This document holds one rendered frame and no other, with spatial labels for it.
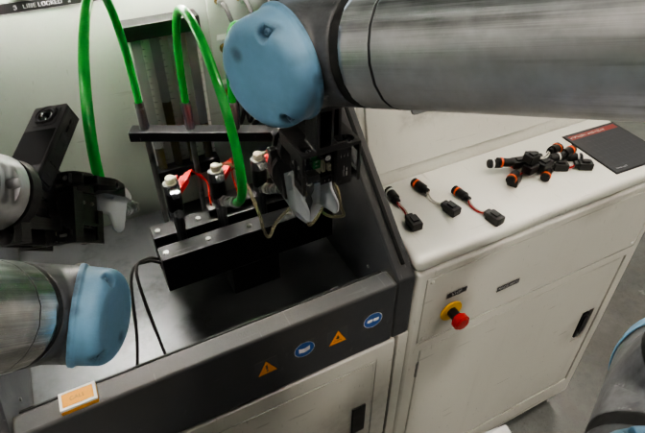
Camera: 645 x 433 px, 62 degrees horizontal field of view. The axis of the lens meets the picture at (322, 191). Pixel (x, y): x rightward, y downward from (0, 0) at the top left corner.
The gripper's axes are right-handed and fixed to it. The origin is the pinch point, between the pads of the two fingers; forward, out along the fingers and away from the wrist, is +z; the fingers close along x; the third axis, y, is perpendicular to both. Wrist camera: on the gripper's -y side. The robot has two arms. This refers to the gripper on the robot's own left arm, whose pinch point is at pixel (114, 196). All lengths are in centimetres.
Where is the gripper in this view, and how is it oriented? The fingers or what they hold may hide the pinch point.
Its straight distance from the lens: 78.3
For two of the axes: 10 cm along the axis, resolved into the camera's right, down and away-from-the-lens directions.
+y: 1.2, 9.8, -1.5
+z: 1.9, 1.3, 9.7
